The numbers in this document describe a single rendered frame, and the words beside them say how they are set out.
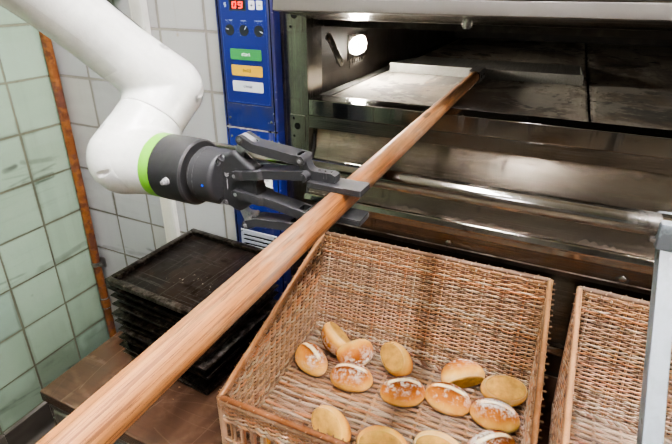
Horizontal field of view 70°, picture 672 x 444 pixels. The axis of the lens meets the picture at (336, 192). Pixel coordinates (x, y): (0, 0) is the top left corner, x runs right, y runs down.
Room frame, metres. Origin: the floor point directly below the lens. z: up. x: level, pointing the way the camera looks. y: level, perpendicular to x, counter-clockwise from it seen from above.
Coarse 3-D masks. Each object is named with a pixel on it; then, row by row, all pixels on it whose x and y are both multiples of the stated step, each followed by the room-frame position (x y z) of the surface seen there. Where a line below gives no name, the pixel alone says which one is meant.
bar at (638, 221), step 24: (216, 144) 0.81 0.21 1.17; (336, 168) 0.71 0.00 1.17; (408, 192) 0.66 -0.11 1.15; (432, 192) 0.64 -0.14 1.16; (456, 192) 0.63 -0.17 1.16; (480, 192) 0.61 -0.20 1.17; (504, 192) 0.60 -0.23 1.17; (528, 192) 0.60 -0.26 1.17; (552, 216) 0.57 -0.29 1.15; (576, 216) 0.56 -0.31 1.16; (600, 216) 0.55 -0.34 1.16; (624, 216) 0.54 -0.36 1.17; (648, 216) 0.53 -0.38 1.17; (648, 336) 0.45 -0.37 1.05; (648, 360) 0.43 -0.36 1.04; (648, 384) 0.41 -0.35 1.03; (648, 408) 0.39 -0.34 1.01; (648, 432) 0.37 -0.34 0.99
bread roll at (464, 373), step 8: (456, 360) 0.85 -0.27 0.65; (464, 360) 0.85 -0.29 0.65; (448, 368) 0.83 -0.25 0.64; (456, 368) 0.83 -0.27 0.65; (464, 368) 0.82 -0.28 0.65; (472, 368) 0.82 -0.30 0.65; (480, 368) 0.83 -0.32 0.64; (448, 376) 0.82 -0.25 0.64; (456, 376) 0.81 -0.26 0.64; (464, 376) 0.81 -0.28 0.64; (472, 376) 0.81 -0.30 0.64; (480, 376) 0.82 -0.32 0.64; (456, 384) 0.81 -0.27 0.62; (464, 384) 0.82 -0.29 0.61; (472, 384) 0.82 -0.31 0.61
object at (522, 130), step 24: (336, 96) 1.18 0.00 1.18; (360, 120) 1.09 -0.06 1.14; (384, 120) 1.07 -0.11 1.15; (408, 120) 1.04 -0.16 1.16; (456, 120) 1.00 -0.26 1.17; (480, 120) 0.98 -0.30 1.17; (504, 120) 0.96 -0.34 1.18; (528, 120) 0.96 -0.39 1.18; (552, 120) 0.96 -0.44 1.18; (552, 144) 0.92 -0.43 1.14; (576, 144) 0.90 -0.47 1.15; (600, 144) 0.88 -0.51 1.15; (624, 144) 0.87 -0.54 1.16; (648, 144) 0.85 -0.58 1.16
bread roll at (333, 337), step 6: (330, 324) 0.97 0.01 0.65; (336, 324) 1.00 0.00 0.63; (324, 330) 0.96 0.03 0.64; (330, 330) 0.95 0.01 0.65; (336, 330) 0.96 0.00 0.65; (342, 330) 0.98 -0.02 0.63; (324, 336) 0.95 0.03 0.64; (330, 336) 0.94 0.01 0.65; (336, 336) 0.93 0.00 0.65; (342, 336) 0.94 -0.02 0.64; (324, 342) 0.94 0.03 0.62; (330, 342) 0.93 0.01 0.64; (336, 342) 0.92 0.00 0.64; (342, 342) 0.92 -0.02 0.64; (330, 348) 0.92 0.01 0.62; (336, 348) 0.92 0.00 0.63; (336, 354) 0.92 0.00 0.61
